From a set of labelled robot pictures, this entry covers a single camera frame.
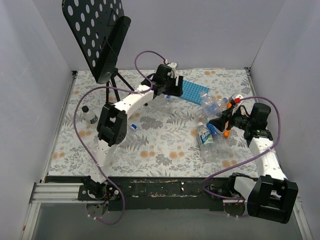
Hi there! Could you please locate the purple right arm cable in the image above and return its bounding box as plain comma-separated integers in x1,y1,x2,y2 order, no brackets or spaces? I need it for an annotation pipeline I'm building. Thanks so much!
201,96,283,218

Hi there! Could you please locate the blue label pepsi bottle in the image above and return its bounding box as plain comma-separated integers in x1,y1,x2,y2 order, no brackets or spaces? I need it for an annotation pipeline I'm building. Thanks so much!
194,98,228,119

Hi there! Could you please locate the green label drink bottle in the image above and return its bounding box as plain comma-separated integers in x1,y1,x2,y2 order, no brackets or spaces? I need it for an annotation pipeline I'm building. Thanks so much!
197,122,214,147

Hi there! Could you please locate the small black cap bottle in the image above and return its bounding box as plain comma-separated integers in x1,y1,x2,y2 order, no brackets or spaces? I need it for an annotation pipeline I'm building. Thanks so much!
81,105,98,124

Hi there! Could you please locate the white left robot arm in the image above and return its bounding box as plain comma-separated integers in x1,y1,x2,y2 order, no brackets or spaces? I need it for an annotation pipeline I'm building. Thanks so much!
95,62,184,168

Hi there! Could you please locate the large crumpled clear bottle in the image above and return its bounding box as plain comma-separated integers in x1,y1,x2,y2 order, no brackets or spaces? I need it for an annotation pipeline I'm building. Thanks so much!
199,136,235,162

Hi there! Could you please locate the black music stand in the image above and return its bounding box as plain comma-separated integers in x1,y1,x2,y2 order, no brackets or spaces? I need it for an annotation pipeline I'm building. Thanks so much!
61,0,133,99

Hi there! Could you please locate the clear bottle green logo cap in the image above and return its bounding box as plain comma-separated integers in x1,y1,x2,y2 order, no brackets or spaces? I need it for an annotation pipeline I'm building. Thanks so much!
148,95,175,115

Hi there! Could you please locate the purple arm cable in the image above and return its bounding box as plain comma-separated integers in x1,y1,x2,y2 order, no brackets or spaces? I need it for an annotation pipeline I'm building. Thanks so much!
201,96,283,218
73,50,168,225

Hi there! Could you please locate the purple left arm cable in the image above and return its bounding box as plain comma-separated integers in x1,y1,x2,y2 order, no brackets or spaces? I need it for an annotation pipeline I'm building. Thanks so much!
73,50,168,225

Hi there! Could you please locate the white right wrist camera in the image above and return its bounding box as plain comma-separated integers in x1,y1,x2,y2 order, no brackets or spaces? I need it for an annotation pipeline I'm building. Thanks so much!
228,94,243,105

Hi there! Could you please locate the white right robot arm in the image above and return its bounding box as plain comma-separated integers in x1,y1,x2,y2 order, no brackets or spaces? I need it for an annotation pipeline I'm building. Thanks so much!
209,97,299,224

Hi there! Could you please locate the blue studded building plate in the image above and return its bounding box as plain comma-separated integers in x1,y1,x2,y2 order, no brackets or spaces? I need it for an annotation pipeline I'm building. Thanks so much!
180,80,210,106

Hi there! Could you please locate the clear bottle pocari cap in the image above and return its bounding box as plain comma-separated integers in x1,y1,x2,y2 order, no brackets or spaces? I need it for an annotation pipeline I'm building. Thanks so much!
199,91,222,119

